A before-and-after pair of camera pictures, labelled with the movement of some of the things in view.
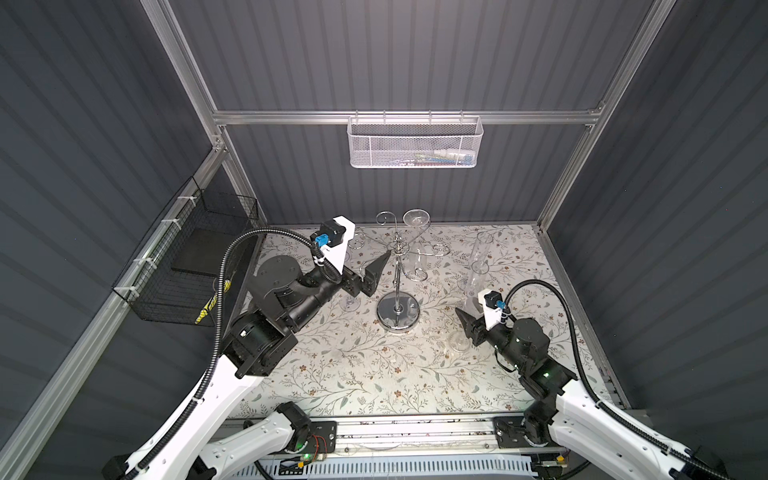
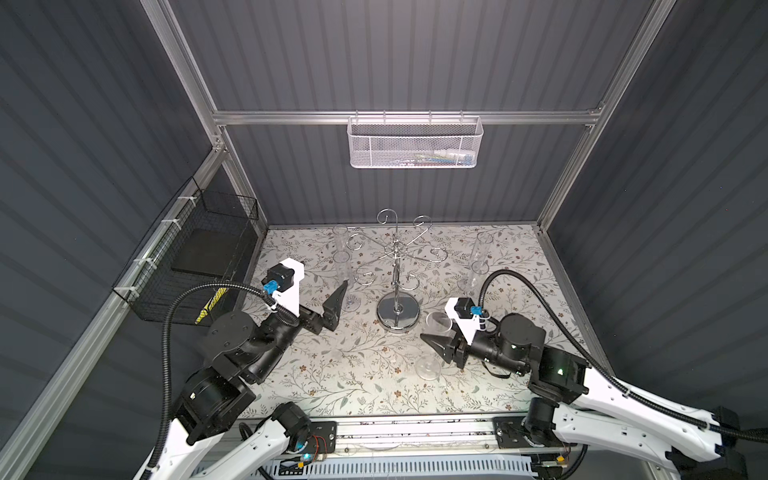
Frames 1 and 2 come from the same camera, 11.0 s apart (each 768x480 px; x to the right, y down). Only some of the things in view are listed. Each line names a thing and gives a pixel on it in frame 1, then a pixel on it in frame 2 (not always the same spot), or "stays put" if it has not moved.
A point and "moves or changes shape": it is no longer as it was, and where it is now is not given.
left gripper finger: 372,273 -> 332,306
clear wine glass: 480,265 stays put
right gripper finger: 467,321 -> 445,346
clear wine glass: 358,240 moves or changes shape
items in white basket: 443,156 stays put
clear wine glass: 350,304 stays put
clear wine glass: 416,221 -> 429,367
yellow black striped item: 203,313 stays put
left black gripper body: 350,284 -> 310,320
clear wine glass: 459,341 moves or changes shape
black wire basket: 177,268 stays put
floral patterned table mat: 401,351 stays put
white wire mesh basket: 415,142 stays put
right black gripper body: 481,333 -> 462,346
